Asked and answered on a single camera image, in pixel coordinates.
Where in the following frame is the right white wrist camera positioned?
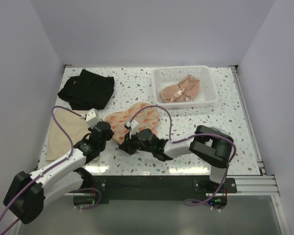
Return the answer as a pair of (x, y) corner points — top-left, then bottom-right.
(124, 120), (139, 138)

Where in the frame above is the tulip print mesh laundry bag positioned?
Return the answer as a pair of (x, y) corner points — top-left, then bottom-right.
(104, 101), (160, 144)

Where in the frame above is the pink beige bra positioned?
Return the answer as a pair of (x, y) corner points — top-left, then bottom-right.
(159, 75), (200, 103)

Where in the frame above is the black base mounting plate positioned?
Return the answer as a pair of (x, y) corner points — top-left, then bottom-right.
(74, 169), (238, 209)

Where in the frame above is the beige folded garment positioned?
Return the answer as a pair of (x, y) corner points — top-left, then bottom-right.
(46, 105), (104, 161)

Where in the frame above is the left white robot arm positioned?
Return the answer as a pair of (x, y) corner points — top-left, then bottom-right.
(3, 121), (114, 224)

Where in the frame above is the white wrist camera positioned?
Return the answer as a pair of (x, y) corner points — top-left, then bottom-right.
(124, 120), (139, 138)
(80, 108), (101, 128)

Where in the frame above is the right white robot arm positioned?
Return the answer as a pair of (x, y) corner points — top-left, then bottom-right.
(119, 125), (236, 192)

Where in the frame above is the white plastic basket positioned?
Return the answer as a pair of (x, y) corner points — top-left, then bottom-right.
(151, 66), (219, 109)

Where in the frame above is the round white mesh laundry bag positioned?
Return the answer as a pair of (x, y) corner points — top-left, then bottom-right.
(210, 126), (225, 133)

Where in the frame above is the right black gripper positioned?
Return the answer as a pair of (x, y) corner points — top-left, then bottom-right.
(119, 130), (154, 156)

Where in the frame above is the black garment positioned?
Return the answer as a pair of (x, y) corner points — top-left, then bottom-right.
(58, 69), (115, 111)

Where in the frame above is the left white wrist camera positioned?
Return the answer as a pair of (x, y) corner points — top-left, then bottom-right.
(80, 108), (101, 128)

